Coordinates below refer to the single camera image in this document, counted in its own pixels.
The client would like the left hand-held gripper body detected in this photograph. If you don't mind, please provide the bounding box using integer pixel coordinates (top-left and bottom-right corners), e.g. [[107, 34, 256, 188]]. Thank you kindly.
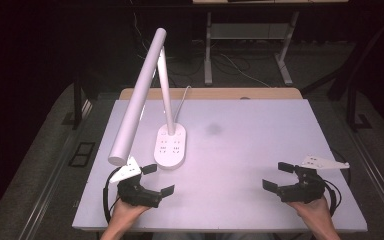
[[109, 155, 164, 209]]

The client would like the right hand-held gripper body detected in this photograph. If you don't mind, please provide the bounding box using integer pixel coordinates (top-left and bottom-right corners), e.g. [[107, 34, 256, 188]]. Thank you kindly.
[[277, 154, 351, 204]]

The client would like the white desk lamp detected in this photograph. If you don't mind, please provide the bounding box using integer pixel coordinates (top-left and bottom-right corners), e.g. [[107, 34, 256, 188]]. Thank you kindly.
[[107, 27, 188, 170]]

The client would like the person's left hand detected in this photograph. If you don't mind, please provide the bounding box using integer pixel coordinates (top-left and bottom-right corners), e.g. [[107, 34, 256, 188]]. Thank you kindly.
[[108, 198, 151, 228]]

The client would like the person's right hand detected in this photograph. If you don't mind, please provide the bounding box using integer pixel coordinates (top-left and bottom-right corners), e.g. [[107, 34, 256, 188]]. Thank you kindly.
[[286, 196, 333, 230]]

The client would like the black metal stand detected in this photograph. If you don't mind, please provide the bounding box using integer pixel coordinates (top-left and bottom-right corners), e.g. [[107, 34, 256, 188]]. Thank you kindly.
[[72, 79, 85, 130], [345, 75, 373, 132]]

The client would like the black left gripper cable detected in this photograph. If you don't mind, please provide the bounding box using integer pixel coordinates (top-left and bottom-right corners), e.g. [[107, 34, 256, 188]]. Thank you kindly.
[[101, 165, 123, 225]]

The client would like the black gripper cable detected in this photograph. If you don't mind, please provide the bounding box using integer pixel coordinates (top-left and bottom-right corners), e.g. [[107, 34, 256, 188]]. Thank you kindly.
[[101, 165, 123, 225], [322, 146, 352, 218]]

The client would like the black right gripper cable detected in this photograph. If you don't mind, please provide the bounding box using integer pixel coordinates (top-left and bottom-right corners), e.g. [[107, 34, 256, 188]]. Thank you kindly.
[[322, 146, 352, 218]]

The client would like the black floor socket frame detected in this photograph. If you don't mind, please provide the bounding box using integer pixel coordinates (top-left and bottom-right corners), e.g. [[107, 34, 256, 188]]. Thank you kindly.
[[67, 141, 97, 168]]

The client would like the white lamp cable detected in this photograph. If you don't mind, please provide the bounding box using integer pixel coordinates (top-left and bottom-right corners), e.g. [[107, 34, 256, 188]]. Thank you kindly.
[[174, 85, 193, 123]]

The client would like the white floor cable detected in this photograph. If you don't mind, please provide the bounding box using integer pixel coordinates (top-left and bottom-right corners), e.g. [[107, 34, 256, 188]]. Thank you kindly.
[[219, 52, 272, 89]]

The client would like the grey metal frame desk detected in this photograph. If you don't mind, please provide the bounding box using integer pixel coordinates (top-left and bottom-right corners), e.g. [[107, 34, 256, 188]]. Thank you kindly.
[[192, 0, 350, 87]]

